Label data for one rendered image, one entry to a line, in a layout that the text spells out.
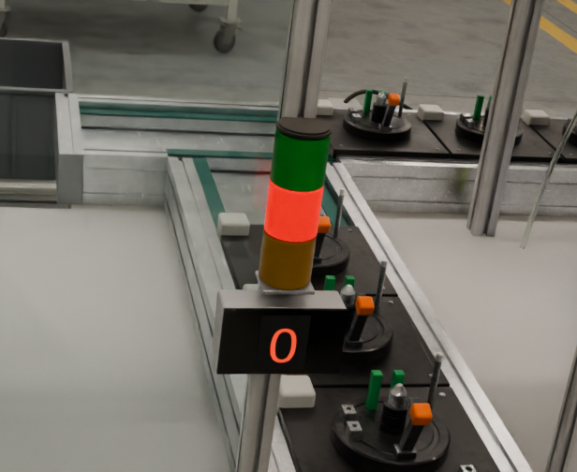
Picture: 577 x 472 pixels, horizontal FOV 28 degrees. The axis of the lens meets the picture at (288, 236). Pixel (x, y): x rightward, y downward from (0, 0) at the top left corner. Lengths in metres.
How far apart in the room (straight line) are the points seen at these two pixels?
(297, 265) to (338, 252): 0.74
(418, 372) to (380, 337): 0.07
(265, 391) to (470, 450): 0.33
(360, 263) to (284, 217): 0.78
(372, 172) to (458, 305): 0.39
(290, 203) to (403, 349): 0.60
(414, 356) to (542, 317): 0.47
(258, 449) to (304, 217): 0.30
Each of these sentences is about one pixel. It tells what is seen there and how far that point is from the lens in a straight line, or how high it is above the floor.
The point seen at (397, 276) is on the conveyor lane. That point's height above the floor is 0.95.
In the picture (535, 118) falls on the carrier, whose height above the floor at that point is 0.98.
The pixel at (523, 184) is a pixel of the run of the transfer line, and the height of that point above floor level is 0.93.
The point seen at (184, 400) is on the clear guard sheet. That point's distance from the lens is 1.21.
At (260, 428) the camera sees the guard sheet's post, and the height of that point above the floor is 1.07.
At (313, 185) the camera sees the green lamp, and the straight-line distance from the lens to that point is 1.05.
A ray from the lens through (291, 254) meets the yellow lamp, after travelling 1.08.
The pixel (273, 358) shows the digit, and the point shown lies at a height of 1.19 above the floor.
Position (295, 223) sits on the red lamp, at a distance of 1.06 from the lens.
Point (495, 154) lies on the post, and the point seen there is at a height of 1.03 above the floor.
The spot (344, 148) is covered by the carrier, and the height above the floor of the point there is 0.97.
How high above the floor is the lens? 1.76
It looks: 25 degrees down
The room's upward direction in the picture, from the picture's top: 7 degrees clockwise
